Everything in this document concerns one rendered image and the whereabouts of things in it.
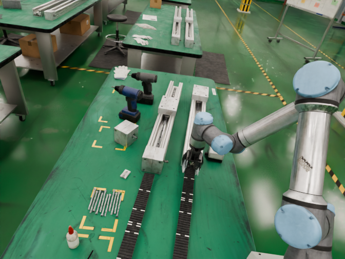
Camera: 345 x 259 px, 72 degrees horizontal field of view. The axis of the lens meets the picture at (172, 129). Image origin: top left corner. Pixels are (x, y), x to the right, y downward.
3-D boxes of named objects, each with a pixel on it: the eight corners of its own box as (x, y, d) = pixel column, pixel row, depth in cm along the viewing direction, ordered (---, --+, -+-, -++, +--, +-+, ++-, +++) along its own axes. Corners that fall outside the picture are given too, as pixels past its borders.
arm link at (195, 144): (191, 129, 107) (209, 132, 107) (189, 137, 110) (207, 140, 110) (190, 139, 101) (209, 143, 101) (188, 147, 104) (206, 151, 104)
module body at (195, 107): (199, 169, 125) (202, 158, 120) (180, 165, 125) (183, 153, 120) (205, 97, 189) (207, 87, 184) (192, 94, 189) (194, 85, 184)
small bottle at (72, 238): (65, 246, 86) (61, 229, 78) (72, 237, 88) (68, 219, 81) (75, 250, 85) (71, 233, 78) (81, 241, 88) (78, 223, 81)
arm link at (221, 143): (241, 143, 95) (223, 128, 102) (227, 139, 87) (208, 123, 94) (230, 158, 98) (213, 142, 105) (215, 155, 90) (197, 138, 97)
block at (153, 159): (165, 176, 118) (167, 162, 113) (140, 170, 119) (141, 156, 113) (168, 163, 126) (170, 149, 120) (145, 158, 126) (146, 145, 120)
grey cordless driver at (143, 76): (153, 105, 169) (156, 77, 156) (126, 102, 168) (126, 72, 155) (155, 100, 175) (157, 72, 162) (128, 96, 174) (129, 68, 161)
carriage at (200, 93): (206, 105, 167) (208, 97, 163) (190, 102, 168) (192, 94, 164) (206, 95, 180) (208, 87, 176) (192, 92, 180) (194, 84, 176)
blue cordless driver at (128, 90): (136, 124, 148) (138, 93, 135) (109, 115, 152) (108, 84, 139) (142, 118, 154) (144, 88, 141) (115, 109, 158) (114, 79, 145)
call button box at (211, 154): (221, 163, 131) (224, 154, 127) (204, 160, 131) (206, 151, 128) (221, 153, 137) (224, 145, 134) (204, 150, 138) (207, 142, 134)
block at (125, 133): (130, 149, 130) (131, 136, 124) (114, 141, 134) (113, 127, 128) (141, 140, 137) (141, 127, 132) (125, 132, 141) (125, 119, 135)
